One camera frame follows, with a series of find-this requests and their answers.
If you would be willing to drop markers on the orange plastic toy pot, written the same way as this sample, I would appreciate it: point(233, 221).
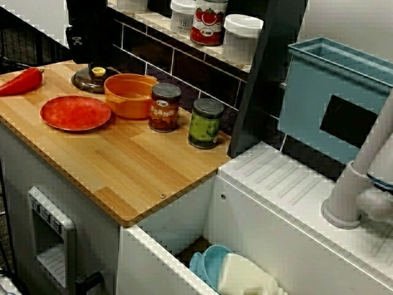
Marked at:
point(129, 107)

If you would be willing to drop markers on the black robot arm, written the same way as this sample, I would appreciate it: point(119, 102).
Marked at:
point(76, 40)

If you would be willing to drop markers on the green pickle can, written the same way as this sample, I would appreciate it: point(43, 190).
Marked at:
point(204, 126)

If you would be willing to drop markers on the brown beans can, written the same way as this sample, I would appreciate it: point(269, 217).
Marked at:
point(164, 113)

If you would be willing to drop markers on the dark kitchen upright panel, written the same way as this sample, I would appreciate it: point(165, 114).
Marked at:
point(258, 92)
point(99, 30)

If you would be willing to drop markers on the white tiled shelf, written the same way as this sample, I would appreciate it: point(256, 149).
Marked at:
point(215, 53)

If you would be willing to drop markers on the white sink basin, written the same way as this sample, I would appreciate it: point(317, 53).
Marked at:
point(276, 215)

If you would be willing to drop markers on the dark tiled backsplash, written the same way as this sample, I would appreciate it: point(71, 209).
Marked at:
point(153, 52)

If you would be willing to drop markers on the white lidded plastic jar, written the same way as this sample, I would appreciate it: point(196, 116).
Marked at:
point(241, 40)

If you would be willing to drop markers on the light blue bowl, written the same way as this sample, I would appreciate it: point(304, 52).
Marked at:
point(208, 264)

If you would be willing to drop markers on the tomato print can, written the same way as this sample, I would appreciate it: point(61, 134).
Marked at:
point(207, 27)

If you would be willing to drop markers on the teal plastic bin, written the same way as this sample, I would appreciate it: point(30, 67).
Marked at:
point(304, 92)

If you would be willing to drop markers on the red round plate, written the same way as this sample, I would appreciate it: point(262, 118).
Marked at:
point(73, 113)

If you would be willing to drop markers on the brown lid with yellow knob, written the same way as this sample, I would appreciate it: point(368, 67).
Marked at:
point(86, 81)

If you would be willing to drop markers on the small printed white jar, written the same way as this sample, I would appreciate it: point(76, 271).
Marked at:
point(182, 18)

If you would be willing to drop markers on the grey toy faucet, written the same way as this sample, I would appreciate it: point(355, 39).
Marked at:
point(344, 196)

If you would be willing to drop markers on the grey dispenser panel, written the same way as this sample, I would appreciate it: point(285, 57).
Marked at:
point(70, 239)

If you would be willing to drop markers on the white kitchen cabinet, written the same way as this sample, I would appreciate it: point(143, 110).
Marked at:
point(18, 172)

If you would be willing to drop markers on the red toy chili pepper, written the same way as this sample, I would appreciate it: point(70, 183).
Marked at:
point(21, 83)

